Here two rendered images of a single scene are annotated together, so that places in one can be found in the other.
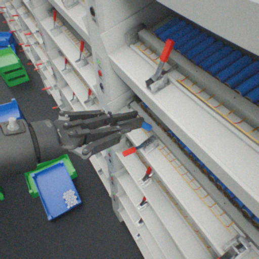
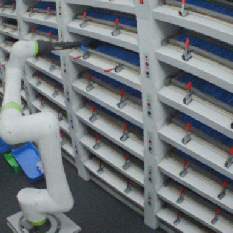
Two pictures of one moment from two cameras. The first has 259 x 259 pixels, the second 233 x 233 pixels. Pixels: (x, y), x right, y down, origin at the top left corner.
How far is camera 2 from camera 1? 152 cm
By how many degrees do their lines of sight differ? 18
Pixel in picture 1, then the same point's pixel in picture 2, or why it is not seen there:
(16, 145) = (42, 42)
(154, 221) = (101, 124)
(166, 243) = (110, 130)
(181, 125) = (91, 31)
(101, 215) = (69, 179)
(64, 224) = (42, 185)
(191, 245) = (114, 101)
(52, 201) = (29, 171)
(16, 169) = (41, 50)
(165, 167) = (93, 60)
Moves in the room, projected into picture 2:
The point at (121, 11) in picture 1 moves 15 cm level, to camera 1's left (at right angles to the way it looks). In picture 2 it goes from (70, 11) to (45, 16)
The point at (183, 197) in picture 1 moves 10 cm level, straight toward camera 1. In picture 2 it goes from (101, 65) to (92, 73)
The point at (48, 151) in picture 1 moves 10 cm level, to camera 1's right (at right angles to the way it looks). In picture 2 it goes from (48, 46) to (68, 42)
